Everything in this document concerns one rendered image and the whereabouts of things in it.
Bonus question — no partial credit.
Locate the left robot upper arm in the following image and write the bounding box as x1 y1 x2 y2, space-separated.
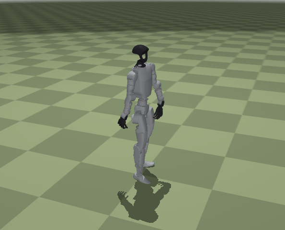
149 63 161 89

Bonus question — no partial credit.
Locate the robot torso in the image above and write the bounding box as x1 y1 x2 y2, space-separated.
131 62 152 116

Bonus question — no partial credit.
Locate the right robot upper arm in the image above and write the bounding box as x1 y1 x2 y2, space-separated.
126 70 138 101

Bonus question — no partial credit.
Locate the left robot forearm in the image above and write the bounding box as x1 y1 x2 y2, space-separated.
155 86 164 105

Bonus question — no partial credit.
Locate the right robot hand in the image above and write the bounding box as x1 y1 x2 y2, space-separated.
118 116 128 129

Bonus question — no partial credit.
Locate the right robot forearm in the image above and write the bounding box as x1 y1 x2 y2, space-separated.
121 94 132 119

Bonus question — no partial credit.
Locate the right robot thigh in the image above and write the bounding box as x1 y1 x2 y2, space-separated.
131 110 148 152

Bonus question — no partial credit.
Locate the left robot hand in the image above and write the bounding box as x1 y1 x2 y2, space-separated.
153 101 164 119

